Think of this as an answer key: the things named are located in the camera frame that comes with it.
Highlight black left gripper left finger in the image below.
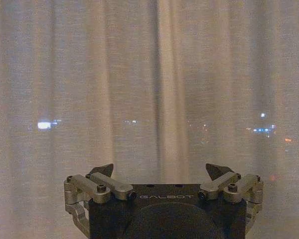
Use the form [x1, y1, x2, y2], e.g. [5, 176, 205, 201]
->
[63, 163, 137, 239]

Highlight sheer beige curtain panel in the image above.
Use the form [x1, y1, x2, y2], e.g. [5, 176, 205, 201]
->
[154, 0, 299, 239]
[0, 0, 165, 239]

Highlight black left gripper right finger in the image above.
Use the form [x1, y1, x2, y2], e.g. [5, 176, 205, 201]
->
[198, 163, 264, 239]

